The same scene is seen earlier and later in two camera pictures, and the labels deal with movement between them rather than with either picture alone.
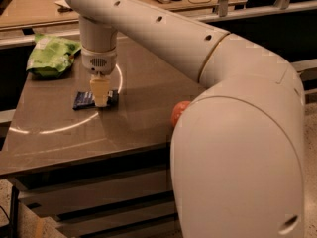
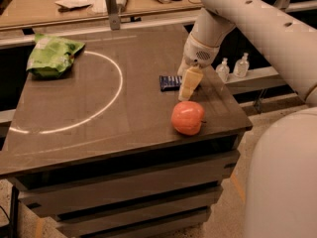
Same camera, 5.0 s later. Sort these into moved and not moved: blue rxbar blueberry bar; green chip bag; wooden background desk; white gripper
Moved: blue rxbar blueberry bar; white gripper
Not moved: wooden background desk; green chip bag
